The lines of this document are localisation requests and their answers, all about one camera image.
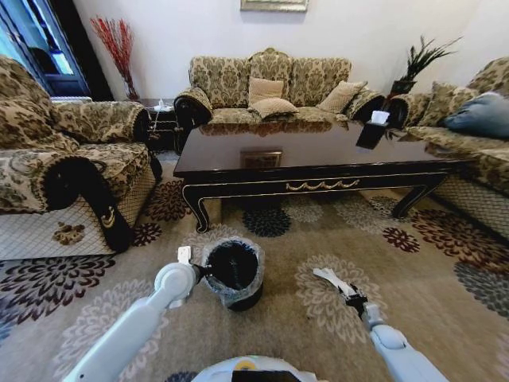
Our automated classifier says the floral three-seat sofa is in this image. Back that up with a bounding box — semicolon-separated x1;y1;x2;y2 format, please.
173;47;406;138

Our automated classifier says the dark wooden side table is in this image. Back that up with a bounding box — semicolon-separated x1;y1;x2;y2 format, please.
139;97;180;155

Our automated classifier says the white charger with cable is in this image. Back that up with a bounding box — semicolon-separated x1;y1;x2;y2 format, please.
146;97;175;138

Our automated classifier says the white robot front shell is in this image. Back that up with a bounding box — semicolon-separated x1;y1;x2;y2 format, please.
190;354;316;382

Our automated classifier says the framed wall picture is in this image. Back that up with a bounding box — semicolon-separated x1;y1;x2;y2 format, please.
239;0;310;14

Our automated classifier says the dark blue door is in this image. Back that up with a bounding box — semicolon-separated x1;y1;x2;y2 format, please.
0;0;115;103

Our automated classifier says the dark glossy wooden coffee table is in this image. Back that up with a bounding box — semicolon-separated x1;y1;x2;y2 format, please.
173;119;472;234

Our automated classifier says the green potted plant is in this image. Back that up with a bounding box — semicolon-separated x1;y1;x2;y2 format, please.
387;34;464;99

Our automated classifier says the floral patterned cushion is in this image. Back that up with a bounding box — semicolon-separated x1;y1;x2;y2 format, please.
416;80;480;129

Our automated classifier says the floral patterned rug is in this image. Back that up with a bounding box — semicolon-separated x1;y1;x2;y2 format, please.
0;150;509;382

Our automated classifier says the floral sofa with lattice skirt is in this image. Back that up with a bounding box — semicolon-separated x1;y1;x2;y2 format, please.
391;56;509;250

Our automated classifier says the red branch decoration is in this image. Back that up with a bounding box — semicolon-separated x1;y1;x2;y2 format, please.
89;16;141;102

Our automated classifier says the blue cushion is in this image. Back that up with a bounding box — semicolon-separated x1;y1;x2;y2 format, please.
442;92;509;140

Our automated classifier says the beige quilted cushion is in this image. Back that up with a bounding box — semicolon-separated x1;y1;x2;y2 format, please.
247;76;285;106
247;97;300;121
317;80;367;115

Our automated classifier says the white paper strip trash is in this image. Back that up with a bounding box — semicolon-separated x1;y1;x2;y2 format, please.
313;267;352;296

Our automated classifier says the black tissue box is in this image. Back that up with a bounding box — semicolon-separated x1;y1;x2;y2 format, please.
356;110;390;151

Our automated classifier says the black trash bin with liner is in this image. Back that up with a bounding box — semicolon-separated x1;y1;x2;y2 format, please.
200;237;266;313

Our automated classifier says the floral armchair with black arms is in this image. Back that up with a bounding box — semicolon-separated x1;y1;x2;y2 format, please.
0;54;164;262

